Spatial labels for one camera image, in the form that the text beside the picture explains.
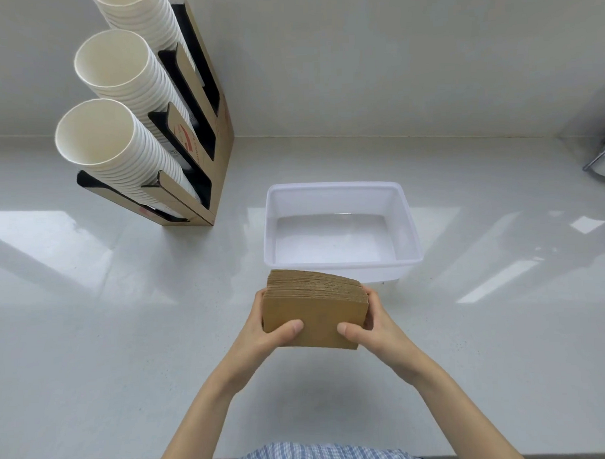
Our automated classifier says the clear plastic container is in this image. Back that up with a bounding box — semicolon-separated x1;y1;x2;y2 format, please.
261;179;425;289

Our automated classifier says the brown cardboard cup holder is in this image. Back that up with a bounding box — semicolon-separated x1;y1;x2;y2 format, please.
70;0;237;232

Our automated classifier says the stack of white paper cups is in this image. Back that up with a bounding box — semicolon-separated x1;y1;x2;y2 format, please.
53;96;200;216
90;0;185;59
72;27;193;141

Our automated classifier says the person's left forearm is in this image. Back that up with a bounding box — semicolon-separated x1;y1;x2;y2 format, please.
148;360;252;459

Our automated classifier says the blue checked shirt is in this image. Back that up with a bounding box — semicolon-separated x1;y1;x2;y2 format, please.
230;437;432;459

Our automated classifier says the grey metal object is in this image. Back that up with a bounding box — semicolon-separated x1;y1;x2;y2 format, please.
581;129;605;183

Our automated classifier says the person's right forearm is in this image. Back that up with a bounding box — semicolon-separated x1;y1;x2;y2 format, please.
386;343;526;459

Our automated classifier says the person's left hand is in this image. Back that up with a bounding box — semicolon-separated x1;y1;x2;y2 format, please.
227;288;307;395

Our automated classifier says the stack of brown cup sleeves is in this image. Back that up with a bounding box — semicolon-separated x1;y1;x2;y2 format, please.
260;266;371;354

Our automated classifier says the person's right hand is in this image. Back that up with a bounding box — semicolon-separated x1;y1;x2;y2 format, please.
336;287;427;387

